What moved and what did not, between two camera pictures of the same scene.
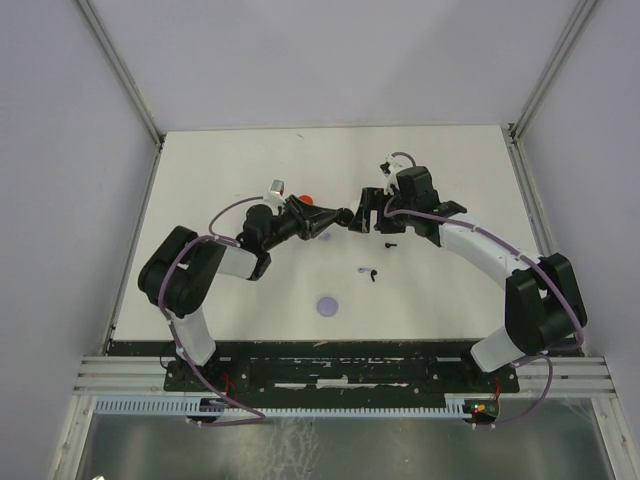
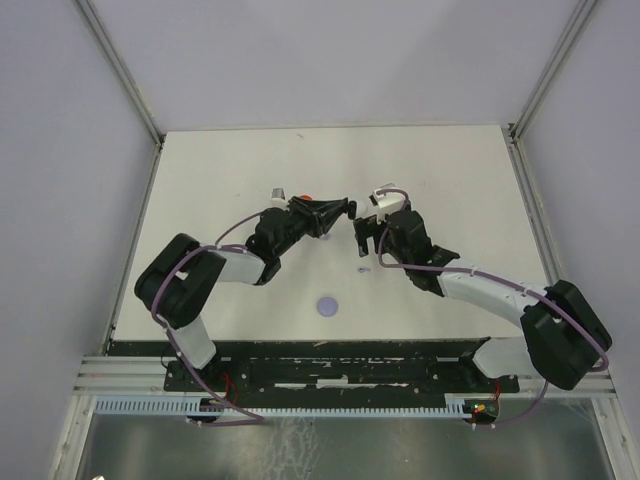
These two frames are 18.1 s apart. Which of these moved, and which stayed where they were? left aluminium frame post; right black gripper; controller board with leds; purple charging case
Moved: right black gripper
Stayed: left aluminium frame post; purple charging case; controller board with leds
